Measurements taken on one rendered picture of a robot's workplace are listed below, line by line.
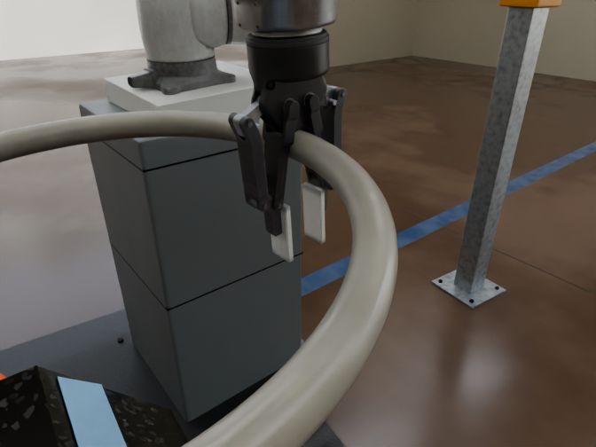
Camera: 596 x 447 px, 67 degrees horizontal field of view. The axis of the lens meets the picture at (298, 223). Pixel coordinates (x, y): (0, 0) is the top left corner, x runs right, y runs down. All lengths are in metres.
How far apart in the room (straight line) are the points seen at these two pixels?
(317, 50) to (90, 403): 0.34
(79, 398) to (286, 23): 0.33
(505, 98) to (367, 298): 1.38
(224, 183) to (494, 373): 1.02
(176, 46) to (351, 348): 0.90
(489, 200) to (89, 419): 1.48
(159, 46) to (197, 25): 0.09
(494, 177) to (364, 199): 1.33
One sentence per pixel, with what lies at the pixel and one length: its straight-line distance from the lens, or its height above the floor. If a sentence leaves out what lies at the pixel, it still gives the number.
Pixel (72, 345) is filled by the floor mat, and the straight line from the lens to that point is 1.70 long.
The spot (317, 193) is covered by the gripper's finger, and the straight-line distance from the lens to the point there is 0.50.
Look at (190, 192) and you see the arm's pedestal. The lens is 0.98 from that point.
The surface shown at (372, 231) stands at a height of 0.92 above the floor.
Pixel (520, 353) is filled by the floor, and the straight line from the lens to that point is 1.69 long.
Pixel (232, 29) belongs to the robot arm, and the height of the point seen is 0.97.
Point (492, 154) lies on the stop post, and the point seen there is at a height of 0.56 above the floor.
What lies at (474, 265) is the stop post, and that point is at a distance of 1.80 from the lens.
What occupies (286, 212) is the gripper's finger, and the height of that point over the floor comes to 0.85.
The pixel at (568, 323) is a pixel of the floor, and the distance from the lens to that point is 1.89.
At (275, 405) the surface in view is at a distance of 0.20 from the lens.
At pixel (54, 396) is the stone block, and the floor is 0.80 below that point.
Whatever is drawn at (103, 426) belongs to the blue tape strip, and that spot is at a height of 0.78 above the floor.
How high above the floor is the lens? 1.06
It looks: 28 degrees down
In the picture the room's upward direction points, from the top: straight up
